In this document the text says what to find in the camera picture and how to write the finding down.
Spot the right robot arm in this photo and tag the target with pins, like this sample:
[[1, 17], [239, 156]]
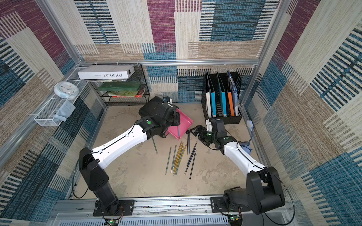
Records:
[[263, 190]]

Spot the blue white cable connector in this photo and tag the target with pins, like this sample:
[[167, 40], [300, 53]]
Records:
[[250, 125]]

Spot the light blue cloth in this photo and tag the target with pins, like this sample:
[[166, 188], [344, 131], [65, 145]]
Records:
[[64, 111]]

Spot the dark blue pencil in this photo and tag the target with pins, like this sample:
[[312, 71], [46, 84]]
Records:
[[192, 166], [190, 162], [191, 156]]

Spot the black pink drawer unit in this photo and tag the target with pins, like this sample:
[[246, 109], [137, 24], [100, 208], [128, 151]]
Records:
[[168, 117]]

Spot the yellow pencil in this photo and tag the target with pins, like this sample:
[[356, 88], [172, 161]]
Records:
[[177, 158], [180, 159]]

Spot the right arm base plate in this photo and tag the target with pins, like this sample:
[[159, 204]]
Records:
[[221, 204]]

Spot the light blue binder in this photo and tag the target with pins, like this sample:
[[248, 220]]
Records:
[[213, 98]]

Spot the white folio box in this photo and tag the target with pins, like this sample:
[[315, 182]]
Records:
[[106, 72]]

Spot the white round clock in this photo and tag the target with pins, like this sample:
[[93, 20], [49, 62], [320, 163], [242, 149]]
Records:
[[66, 90]]

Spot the green book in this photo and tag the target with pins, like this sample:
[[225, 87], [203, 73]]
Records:
[[120, 86]]

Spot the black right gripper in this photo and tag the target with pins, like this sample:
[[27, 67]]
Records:
[[201, 131]]

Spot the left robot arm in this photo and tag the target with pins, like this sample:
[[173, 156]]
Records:
[[92, 163]]

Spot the orange binder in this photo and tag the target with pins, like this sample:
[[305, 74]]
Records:
[[230, 95]]

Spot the green pencil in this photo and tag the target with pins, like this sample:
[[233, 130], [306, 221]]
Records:
[[173, 162], [168, 160], [154, 145]]

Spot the black mesh shelf rack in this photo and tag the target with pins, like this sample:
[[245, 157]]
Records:
[[131, 91]]

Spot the dark blue binder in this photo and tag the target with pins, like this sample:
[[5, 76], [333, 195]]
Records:
[[234, 96]]

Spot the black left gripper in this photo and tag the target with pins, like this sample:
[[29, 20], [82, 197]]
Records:
[[176, 117]]

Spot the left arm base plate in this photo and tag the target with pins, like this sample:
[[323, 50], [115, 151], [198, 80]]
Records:
[[118, 208]]

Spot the black plastic file organizer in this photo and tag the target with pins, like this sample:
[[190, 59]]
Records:
[[220, 84]]

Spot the white binder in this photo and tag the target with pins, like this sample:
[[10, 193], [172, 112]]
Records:
[[208, 99]]

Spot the white wire basket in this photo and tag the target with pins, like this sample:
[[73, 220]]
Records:
[[46, 114]]

